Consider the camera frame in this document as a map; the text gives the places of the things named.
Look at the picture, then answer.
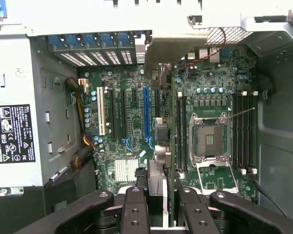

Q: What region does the silver chipset heat sink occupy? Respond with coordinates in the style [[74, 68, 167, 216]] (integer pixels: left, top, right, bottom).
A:
[[114, 159, 139, 184]]

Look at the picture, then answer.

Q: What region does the black RAM slot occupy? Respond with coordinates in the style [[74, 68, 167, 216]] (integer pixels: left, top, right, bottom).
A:
[[181, 91, 188, 175], [238, 91, 245, 175], [176, 91, 182, 174], [243, 92, 250, 174], [249, 91, 257, 175], [232, 92, 239, 174]]

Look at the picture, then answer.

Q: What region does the green motherboard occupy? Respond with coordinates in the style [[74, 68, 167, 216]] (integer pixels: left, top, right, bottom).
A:
[[77, 47, 259, 204]]

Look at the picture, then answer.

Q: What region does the long black expansion slot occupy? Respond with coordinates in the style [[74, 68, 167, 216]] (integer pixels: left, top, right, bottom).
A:
[[154, 89, 161, 118], [120, 88, 128, 139], [108, 87, 118, 139]]

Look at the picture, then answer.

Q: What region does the blue expansion slot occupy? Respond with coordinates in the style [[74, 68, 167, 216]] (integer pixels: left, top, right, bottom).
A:
[[143, 87, 151, 139]]

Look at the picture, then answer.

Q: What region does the white expansion slot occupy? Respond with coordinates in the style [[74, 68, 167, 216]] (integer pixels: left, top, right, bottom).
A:
[[96, 86, 106, 137]]

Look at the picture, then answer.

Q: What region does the thin metal locking lever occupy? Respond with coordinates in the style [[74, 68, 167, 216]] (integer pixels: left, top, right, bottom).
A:
[[226, 106, 256, 120]]

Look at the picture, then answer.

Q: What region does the grey metal PC case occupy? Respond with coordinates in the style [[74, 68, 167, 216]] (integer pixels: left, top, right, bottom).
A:
[[0, 0, 293, 234]]

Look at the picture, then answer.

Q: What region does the black power supply label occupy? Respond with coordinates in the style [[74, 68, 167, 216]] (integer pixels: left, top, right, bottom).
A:
[[0, 104, 37, 165]]

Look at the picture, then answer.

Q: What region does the grey power supply unit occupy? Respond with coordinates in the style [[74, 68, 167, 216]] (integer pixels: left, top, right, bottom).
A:
[[0, 34, 45, 189]]

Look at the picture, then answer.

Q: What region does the CPU socket with metal frame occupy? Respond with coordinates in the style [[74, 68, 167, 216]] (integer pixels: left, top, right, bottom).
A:
[[189, 111, 232, 164]]

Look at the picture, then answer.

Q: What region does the yellow and black wire bundle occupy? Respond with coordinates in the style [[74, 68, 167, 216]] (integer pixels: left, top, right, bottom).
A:
[[64, 76, 96, 169]]

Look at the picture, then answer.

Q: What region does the red and black wire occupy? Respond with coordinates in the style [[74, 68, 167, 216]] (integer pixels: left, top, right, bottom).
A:
[[180, 27, 227, 72]]

